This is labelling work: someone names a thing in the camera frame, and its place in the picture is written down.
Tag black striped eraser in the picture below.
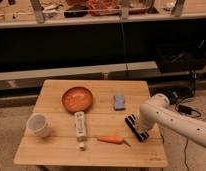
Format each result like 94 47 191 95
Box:
125 114 149 142

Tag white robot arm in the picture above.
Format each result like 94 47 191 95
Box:
135 93 206 148

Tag blue sponge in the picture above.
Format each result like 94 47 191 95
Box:
113 95 125 110

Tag orange plate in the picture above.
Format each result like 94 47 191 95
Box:
62 87 93 113

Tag white tube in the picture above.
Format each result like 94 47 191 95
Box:
75 112 87 151

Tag wooden table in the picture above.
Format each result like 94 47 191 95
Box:
14 80 168 168

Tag orange carrot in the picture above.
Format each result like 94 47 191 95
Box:
97 135 130 146

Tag white plastic cup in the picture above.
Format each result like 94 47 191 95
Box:
26 114 50 138

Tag black box on floor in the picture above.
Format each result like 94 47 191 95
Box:
155 43 206 73

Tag blue hanging cable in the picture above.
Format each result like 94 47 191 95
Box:
120 18 130 73

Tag black power adapter with cable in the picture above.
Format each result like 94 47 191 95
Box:
175 104 202 171

